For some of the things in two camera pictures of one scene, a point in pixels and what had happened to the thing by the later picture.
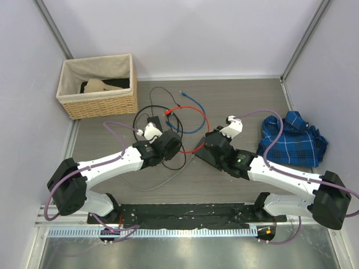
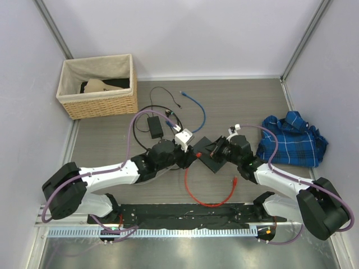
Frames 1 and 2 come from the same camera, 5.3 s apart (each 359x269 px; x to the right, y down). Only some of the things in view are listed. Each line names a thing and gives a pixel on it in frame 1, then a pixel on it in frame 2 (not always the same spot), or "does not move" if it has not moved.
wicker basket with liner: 97,87 does not move
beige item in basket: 94,85 does not move
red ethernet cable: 168,112 → 222,204
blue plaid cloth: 299,144 does not move
